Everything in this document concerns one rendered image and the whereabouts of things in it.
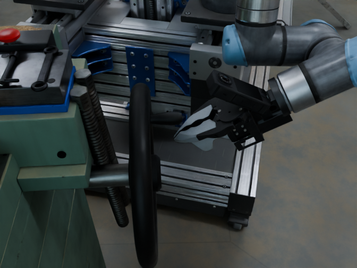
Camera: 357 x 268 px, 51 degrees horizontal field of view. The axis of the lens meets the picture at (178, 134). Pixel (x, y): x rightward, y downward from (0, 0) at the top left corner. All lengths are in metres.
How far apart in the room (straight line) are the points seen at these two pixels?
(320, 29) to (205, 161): 0.82
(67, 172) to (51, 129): 0.07
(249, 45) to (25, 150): 0.41
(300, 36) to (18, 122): 0.49
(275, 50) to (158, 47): 0.51
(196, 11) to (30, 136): 0.65
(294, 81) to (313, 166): 1.17
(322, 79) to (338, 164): 1.22
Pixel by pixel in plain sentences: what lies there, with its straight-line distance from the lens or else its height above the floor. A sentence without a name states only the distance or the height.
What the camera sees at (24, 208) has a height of 0.82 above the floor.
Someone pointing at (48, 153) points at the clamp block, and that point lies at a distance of 0.54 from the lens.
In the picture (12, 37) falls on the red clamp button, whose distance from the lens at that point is 0.55.
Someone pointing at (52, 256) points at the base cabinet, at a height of 0.65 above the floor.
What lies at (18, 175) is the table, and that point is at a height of 0.87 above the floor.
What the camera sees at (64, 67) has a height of 1.00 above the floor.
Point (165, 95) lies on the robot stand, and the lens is 1.23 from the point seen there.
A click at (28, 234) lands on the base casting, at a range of 0.61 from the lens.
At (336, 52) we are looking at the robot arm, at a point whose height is 0.95.
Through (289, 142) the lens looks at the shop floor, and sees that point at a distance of 1.87.
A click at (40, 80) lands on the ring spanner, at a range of 0.48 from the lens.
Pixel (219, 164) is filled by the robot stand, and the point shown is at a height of 0.21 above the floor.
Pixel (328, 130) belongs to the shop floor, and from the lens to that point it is 2.00.
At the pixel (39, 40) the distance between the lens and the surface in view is 0.56.
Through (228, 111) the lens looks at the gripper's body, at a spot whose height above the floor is 0.85.
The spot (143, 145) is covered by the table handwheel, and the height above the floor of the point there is 0.94.
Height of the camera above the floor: 1.27
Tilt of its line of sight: 44 degrees down
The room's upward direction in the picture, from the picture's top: straight up
